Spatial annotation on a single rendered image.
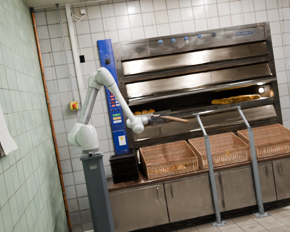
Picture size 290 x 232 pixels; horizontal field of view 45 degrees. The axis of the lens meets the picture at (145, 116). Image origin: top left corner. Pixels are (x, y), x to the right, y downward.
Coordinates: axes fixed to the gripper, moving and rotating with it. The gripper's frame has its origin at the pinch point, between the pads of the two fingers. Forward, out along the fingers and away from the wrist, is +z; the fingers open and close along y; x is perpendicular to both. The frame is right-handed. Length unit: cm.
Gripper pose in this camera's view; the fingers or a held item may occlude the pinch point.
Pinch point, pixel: (166, 117)
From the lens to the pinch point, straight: 362.0
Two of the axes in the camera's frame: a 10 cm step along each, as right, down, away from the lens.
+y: 1.5, 9.9, 0.6
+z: 9.8, -1.6, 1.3
